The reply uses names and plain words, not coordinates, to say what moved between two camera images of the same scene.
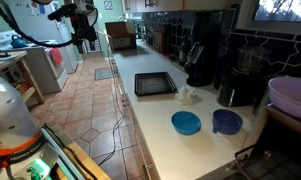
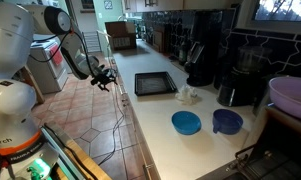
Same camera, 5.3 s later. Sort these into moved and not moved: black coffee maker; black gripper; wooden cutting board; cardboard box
Moved: black gripper
Not moved: black coffee maker; wooden cutting board; cardboard box
